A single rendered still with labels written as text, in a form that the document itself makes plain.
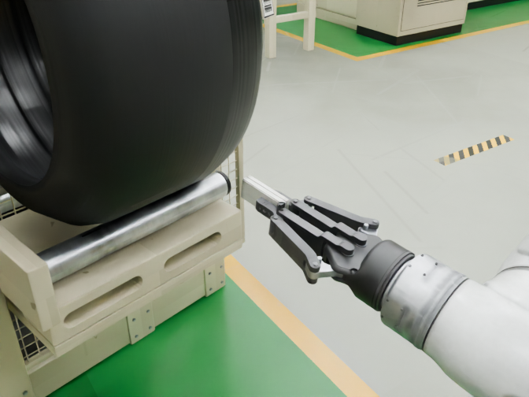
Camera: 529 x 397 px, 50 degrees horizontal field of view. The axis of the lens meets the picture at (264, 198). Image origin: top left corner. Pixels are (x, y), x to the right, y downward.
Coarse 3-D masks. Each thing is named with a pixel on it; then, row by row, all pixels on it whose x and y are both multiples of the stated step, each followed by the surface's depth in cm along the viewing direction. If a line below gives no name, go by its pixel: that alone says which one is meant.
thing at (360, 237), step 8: (296, 200) 70; (296, 208) 69; (304, 208) 69; (312, 208) 69; (304, 216) 69; (312, 216) 68; (320, 216) 68; (312, 224) 68; (320, 224) 67; (328, 224) 66; (336, 224) 66; (344, 224) 66; (336, 232) 66; (344, 232) 65; (352, 232) 65; (360, 232) 65; (352, 240) 64; (360, 240) 64
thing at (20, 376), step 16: (0, 288) 78; (0, 304) 79; (0, 320) 80; (0, 336) 81; (16, 336) 83; (0, 352) 82; (16, 352) 84; (0, 368) 83; (16, 368) 85; (0, 384) 84; (16, 384) 86
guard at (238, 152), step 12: (240, 144) 167; (240, 156) 169; (228, 168) 168; (240, 168) 171; (240, 180) 173; (240, 192) 175; (240, 204) 177; (0, 216) 119; (24, 336) 135; (24, 348) 136; (36, 360) 139
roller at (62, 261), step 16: (208, 176) 94; (224, 176) 94; (176, 192) 89; (192, 192) 90; (208, 192) 92; (224, 192) 94; (144, 208) 85; (160, 208) 86; (176, 208) 87; (192, 208) 90; (112, 224) 81; (128, 224) 82; (144, 224) 84; (160, 224) 86; (80, 240) 78; (96, 240) 79; (112, 240) 80; (128, 240) 82; (48, 256) 75; (64, 256) 76; (80, 256) 77; (96, 256) 79; (64, 272) 76
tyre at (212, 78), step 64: (0, 0) 98; (64, 0) 56; (128, 0) 57; (192, 0) 62; (256, 0) 70; (0, 64) 100; (64, 64) 59; (128, 64) 59; (192, 64) 64; (256, 64) 72; (0, 128) 97; (64, 128) 64; (128, 128) 62; (192, 128) 69; (64, 192) 71; (128, 192) 70
